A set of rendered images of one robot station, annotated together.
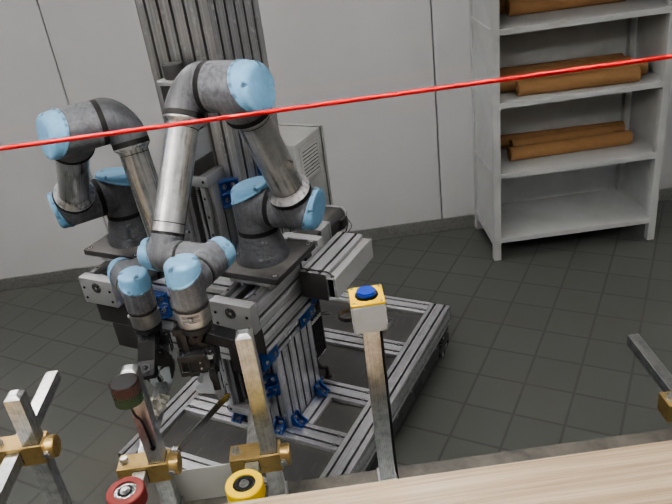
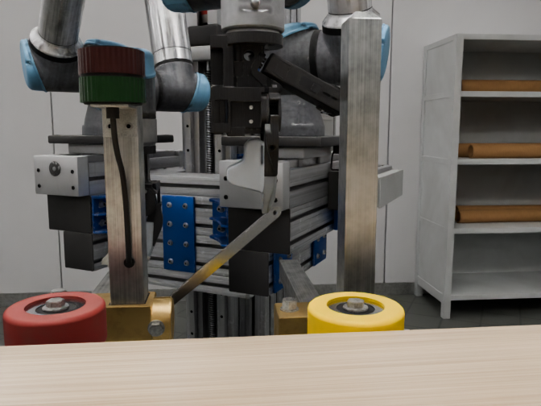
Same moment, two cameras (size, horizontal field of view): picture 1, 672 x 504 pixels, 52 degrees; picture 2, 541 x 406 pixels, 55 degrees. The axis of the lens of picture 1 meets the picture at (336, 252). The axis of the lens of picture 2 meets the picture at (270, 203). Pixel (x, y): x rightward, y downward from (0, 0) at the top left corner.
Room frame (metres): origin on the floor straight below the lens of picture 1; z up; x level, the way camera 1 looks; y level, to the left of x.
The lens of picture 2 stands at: (0.63, 0.36, 1.05)
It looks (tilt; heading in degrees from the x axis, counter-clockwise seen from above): 8 degrees down; 355
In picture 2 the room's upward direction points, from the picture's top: straight up
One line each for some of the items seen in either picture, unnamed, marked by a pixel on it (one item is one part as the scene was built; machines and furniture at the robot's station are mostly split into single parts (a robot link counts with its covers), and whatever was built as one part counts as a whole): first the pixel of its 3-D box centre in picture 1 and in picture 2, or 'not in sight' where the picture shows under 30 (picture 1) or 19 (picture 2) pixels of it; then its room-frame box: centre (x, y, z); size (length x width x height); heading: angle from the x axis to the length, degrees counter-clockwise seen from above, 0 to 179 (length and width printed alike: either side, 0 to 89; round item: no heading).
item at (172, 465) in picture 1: (150, 467); (109, 322); (1.18, 0.48, 0.84); 0.13 x 0.06 x 0.05; 90
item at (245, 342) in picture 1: (262, 420); (356, 236); (1.19, 0.21, 0.93); 0.03 x 0.03 x 0.48; 0
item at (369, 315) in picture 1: (368, 310); not in sight; (1.19, -0.05, 1.18); 0.07 x 0.07 x 0.08; 0
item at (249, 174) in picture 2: (208, 387); (251, 177); (1.25, 0.32, 1.00); 0.06 x 0.03 x 0.09; 90
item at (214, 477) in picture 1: (183, 485); not in sight; (1.21, 0.43, 0.75); 0.26 x 0.01 x 0.10; 90
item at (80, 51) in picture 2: (125, 386); (112, 64); (1.14, 0.46, 1.11); 0.06 x 0.06 x 0.02
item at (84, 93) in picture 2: (128, 395); (113, 91); (1.14, 0.46, 1.09); 0.06 x 0.06 x 0.02
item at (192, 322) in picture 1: (193, 315); (253, 18); (1.26, 0.32, 1.18); 0.08 x 0.08 x 0.05
